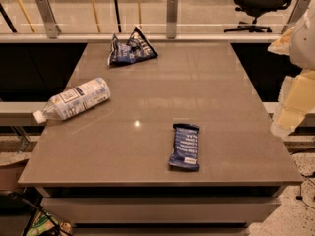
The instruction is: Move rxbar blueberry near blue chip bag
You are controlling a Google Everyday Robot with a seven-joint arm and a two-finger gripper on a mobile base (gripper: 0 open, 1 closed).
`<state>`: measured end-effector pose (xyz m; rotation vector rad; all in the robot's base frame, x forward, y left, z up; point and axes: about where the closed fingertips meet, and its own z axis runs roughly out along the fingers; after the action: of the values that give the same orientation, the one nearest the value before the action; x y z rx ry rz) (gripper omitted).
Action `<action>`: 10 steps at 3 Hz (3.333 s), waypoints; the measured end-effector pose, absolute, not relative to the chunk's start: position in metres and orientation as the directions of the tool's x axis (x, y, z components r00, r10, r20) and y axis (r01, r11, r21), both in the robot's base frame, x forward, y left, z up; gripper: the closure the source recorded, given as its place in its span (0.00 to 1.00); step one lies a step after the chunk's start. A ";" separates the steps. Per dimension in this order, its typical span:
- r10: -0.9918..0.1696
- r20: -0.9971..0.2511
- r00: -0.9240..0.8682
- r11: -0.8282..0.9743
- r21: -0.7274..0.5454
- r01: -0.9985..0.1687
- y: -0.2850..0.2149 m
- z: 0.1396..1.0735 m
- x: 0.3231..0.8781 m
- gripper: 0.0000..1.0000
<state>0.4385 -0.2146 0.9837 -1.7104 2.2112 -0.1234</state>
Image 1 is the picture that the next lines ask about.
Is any blue rxbar blueberry bar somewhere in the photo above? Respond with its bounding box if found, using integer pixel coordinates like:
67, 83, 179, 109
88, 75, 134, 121
169, 123, 199, 171

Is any clear plastic water bottle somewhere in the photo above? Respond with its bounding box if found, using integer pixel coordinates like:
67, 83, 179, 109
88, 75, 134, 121
33, 78, 110, 124

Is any blue chip bag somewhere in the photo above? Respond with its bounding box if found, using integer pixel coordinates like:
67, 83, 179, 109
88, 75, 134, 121
107, 27, 158, 65

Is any black office chair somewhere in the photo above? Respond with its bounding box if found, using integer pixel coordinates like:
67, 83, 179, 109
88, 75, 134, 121
225, 0, 292, 32

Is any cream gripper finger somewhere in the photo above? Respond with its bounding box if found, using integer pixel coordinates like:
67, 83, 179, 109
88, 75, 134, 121
268, 27, 294, 55
270, 70, 315, 138

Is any green snack package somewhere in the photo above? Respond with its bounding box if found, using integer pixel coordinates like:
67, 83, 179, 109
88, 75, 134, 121
26, 211, 72, 236

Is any glass railing with metal posts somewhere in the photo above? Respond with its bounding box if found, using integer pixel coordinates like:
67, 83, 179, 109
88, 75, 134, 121
0, 0, 315, 44

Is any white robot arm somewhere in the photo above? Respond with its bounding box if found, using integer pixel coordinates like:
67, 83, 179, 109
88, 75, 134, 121
268, 8, 315, 138

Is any black floor cable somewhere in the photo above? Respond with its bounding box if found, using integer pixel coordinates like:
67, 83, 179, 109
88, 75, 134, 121
289, 147, 315, 211

